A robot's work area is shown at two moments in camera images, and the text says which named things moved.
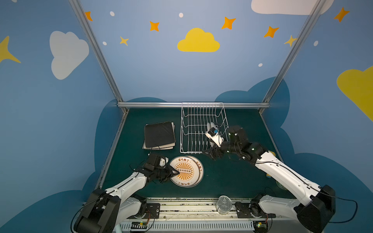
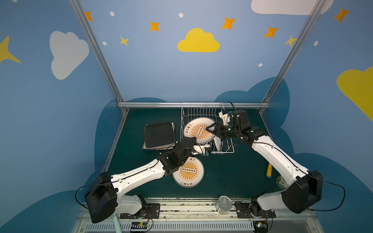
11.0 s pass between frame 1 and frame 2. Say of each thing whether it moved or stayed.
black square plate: stayed
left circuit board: stayed
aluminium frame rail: stayed
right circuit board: stayed
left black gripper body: moved
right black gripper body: moved
